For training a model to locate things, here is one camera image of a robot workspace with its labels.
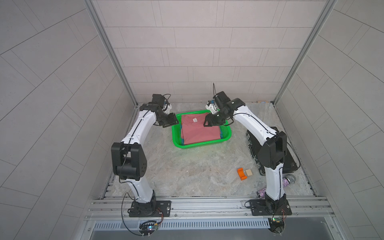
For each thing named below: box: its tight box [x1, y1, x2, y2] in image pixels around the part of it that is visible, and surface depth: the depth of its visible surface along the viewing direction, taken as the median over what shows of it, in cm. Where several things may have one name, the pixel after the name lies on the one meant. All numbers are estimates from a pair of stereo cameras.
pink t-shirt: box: [181, 113, 221, 145], surface depth 95 cm
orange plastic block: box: [237, 167, 248, 181], surface depth 84 cm
